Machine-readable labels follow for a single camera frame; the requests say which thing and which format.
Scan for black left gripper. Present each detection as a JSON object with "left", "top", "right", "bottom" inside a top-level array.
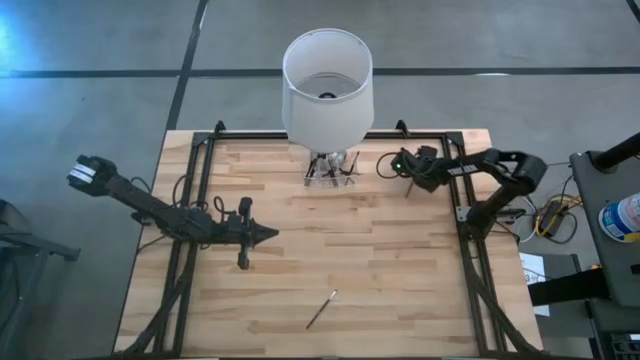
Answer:
[{"left": 222, "top": 196, "right": 280, "bottom": 272}]

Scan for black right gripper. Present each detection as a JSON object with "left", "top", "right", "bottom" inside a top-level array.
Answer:
[{"left": 409, "top": 146, "right": 452, "bottom": 195}]

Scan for thick black brush white-tipped bristles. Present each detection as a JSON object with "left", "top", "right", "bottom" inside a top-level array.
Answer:
[{"left": 305, "top": 155, "right": 321, "bottom": 185}]

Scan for long black makeup brush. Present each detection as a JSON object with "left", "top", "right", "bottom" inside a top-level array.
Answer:
[{"left": 305, "top": 288, "right": 340, "bottom": 331}]

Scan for clear acrylic organizer box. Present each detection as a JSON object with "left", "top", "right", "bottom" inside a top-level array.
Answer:
[{"left": 302, "top": 148, "right": 362, "bottom": 189}]

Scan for silver table lamp white shade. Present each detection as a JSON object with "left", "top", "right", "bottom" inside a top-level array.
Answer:
[{"left": 281, "top": 27, "right": 375, "bottom": 166}]

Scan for white paper sheet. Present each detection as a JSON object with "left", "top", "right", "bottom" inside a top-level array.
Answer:
[{"left": 518, "top": 251, "right": 551, "bottom": 317}]

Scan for black stand foot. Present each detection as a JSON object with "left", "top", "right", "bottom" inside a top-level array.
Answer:
[{"left": 527, "top": 267, "right": 611, "bottom": 307}]

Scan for grey cart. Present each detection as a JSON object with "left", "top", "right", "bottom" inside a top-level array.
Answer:
[{"left": 569, "top": 149, "right": 640, "bottom": 307}]

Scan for blue-label wipes canister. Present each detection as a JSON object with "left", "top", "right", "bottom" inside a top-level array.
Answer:
[{"left": 597, "top": 191, "right": 640, "bottom": 244}]

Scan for black floor stand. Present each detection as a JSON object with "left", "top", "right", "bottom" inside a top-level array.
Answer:
[{"left": 0, "top": 198, "right": 82, "bottom": 360}]

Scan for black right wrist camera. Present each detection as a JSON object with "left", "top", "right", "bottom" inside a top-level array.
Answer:
[{"left": 391, "top": 149, "right": 419, "bottom": 176}]

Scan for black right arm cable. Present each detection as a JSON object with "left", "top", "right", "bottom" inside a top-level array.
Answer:
[{"left": 375, "top": 151, "right": 401, "bottom": 180}]

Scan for black aluminium table frame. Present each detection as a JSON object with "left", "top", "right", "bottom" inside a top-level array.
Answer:
[{"left": 112, "top": 119, "right": 544, "bottom": 359}]

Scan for black power strip yellow cable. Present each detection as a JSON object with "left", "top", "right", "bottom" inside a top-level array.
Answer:
[{"left": 532, "top": 193, "right": 585, "bottom": 245}]

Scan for black stand post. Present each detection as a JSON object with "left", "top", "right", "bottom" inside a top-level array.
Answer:
[{"left": 591, "top": 131, "right": 640, "bottom": 172}]

